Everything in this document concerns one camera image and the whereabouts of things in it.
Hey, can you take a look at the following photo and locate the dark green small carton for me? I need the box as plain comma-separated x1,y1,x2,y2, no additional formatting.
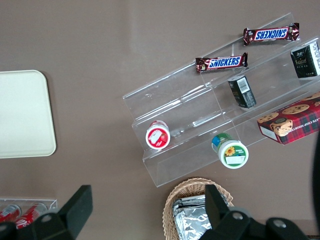
227,74,257,110
289,41,320,80

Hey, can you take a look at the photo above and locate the light tan wicker basket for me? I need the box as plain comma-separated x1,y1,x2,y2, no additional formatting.
162,177,235,240

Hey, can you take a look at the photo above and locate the red lid yogurt cup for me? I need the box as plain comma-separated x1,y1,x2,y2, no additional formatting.
145,119,172,150

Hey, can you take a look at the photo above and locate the foil wrapped packet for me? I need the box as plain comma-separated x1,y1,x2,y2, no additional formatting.
174,208,213,240
172,194,208,220

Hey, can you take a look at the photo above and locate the red tartan cookie box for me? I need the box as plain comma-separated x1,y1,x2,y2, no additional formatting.
256,91,320,146

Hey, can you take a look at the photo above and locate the blurred black cable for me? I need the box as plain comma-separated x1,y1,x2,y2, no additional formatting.
310,131,320,221

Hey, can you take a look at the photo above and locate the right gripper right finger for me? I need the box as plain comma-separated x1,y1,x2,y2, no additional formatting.
199,184,311,240

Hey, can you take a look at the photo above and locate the cream plastic tray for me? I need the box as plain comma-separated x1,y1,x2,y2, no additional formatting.
0,69,57,159

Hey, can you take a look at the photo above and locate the green sunflower lid cup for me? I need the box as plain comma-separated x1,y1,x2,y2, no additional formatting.
211,132,250,170

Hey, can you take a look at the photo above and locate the clear acrylic stepped shelf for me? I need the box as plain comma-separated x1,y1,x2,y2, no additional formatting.
122,12,320,188

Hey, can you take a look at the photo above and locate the clear acrylic bottle rack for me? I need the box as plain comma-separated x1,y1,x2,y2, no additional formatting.
0,198,58,221

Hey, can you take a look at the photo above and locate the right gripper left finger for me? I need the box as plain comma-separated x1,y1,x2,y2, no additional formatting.
0,184,94,240

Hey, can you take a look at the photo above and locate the Snickers chocolate bar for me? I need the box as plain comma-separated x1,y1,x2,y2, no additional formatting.
243,22,300,47
195,52,249,74

